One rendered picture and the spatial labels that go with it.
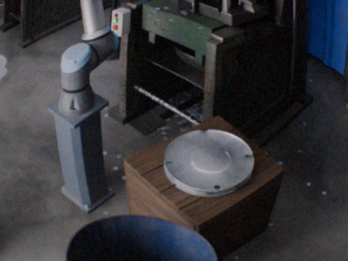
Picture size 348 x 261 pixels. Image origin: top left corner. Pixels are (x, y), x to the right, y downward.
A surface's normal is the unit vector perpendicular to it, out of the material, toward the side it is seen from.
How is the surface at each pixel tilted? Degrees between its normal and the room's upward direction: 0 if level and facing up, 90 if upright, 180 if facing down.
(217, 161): 0
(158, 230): 88
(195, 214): 0
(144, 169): 0
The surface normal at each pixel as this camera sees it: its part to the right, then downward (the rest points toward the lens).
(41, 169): 0.03, -0.79
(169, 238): -0.42, 0.52
